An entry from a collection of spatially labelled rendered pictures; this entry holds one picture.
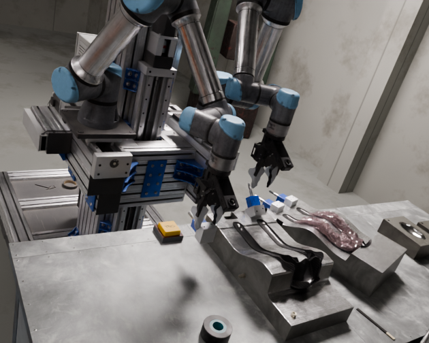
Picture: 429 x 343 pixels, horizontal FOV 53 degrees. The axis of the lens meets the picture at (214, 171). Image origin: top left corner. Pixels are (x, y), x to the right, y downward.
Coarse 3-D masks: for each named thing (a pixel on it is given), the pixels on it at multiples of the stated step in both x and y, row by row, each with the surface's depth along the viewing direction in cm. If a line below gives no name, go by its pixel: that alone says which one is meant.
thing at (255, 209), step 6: (252, 192) 162; (246, 198) 161; (252, 198) 159; (258, 198) 161; (252, 204) 158; (258, 204) 160; (246, 210) 161; (252, 210) 158; (258, 210) 157; (264, 210) 159; (252, 216) 158
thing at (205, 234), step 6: (192, 216) 140; (192, 222) 137; (204, 222) 137; (210, 222) 136; (192, 228) 137; (204, 228) 132; (210, 228) 132; (216, 228) 133; (198, 234) 133; (204, 234) 132; (210, 234) 133; (198, 240) 133; (204, 240) 133; (210, 240) 135
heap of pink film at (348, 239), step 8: (304, 216) 169; (312, 216) 167; (320, 216) 172; (328, 216) 170; (336, 216) 171; (312, 224) 163; (320, 224) 161; (328, 224) 163; (336, 224) 169; (344, 224) 170; (328, 232) 160; (344, 232) 167; (352, 232) 165; (336, 240) 159; (344, 240) 160; (352, 240) 161; (360, 240) 162; (344, 248) 158; (352, 248) 158
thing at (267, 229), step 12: (240, 228) 151; (264, 228) 155; (252, 240) 146; (276, 240) 151; (264, 252) 140; (276, 252) 137; (300, 252) 138; (312, 252) 139; (288, 264) 128; (300, 264) 130; (312, 264) 139; (300, 276) 134; (312, 276) 137; (300, 288) 131
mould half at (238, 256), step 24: (240, 216) 157; (264, 216) 161; (216, 240) 148; (240, 240) 144; (264, 240) 148; (288, 240) 152; (240, 264) 136; (264, 264) 127; (264, 288) 127; (288, 288) 130; (312, 288) 135; (264, 312) 127; (288, 312) 122; (312, 312) 125; (336, 312) 128; (288, 336) 120
